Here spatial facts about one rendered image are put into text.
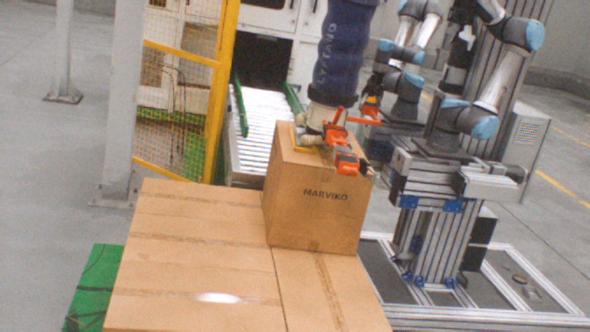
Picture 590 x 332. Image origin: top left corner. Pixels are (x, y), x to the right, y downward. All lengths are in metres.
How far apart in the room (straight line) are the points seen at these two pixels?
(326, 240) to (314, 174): 0.32
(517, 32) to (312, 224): 1.17
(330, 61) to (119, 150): 1.78
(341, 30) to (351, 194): 0.69
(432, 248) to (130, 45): 2.10
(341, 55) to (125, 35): 1.57
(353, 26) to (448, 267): 1.45
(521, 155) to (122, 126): 2.34
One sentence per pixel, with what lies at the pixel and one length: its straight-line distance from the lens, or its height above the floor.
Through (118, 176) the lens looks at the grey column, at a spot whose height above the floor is 0.19.
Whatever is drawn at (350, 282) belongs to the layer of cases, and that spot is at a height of 0.54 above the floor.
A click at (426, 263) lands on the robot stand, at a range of 3.11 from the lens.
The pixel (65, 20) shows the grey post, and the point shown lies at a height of 0.76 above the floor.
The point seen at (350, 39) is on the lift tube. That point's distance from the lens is 2.40.
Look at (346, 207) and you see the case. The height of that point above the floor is 0.78.
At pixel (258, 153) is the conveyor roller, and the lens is 3.50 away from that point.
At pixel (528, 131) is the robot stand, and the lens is 2.96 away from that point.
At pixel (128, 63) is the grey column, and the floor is 0.94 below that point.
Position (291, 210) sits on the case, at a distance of 2.38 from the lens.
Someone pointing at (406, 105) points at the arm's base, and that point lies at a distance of 3.03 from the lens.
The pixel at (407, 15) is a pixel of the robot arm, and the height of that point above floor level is 1.55.
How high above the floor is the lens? 1.73
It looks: 20 degrees down
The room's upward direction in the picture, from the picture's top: 12 degrees clockwise
